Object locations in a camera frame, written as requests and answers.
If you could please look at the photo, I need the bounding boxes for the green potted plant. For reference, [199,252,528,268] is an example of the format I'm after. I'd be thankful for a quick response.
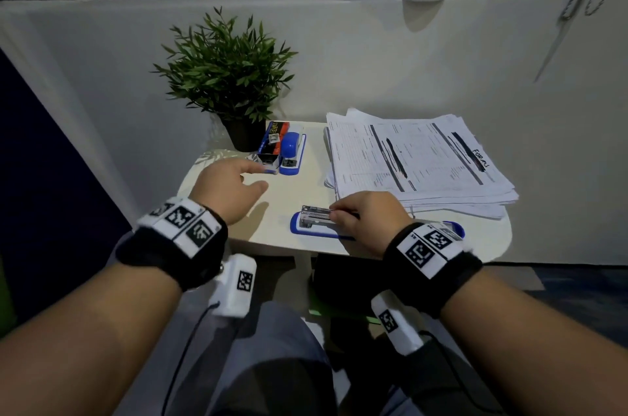
[152,7,299,153]

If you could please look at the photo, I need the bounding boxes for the white table leg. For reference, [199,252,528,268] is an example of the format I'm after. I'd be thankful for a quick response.
[293,253,315,306]

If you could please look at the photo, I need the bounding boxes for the black camera cable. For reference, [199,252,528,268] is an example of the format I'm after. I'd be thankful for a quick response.
[419,330,506,416]
[160,302,222,416]

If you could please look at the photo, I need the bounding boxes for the black left camera cable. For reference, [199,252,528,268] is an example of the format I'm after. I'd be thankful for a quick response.
[160,302,222,416]

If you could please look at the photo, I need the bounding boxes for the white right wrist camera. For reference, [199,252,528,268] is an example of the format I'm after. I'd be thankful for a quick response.
[370,290,427,358]

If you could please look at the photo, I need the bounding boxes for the black left wrist strap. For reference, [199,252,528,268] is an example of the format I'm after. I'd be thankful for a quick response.
[115,197,230,292]

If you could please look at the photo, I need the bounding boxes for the green flat board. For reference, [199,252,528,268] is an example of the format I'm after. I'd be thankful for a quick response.
[306,298,383,326]

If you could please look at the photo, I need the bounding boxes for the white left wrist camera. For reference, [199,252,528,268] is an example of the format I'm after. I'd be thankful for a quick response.
[211,253,258,319]

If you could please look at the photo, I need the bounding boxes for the person's right forearm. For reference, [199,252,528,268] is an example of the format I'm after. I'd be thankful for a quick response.
[440,267,628,416]

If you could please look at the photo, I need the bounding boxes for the stack of printed papers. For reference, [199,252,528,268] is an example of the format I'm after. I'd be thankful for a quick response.
[323,108,520,221]

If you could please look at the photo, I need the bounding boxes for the blue white stapler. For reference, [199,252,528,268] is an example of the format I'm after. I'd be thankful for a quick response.
[289,204,466,241]
[278,124,307,177]

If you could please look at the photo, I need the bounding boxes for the black right camera cable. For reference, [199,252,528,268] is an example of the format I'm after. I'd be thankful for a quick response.
[419,330,506,416]

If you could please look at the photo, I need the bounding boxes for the green leaf print mat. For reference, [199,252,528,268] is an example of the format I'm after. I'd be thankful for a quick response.
[0,258,16,338]

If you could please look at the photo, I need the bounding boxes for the grey round stool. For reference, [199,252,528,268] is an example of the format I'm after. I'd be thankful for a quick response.
[107,230,136,268]

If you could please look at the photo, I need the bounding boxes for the person's right hand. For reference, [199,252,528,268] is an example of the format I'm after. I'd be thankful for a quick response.
[328,190,414,258]

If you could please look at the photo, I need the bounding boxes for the person's left forearm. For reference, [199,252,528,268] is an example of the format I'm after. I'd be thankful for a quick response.
[0,262,183,416]

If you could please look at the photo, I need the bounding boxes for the blue staples box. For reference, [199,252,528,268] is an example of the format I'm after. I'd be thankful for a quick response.
[256,120,291,174]

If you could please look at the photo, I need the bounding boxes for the person's left hand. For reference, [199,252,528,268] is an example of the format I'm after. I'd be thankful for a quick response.
[188,157,270,226]

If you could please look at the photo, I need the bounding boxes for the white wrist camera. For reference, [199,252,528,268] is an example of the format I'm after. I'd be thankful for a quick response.
[211,253,258,319]
[370,290,427,358]

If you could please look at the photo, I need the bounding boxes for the person's grey trousers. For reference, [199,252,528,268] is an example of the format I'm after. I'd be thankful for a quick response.
[166,300,506,416]

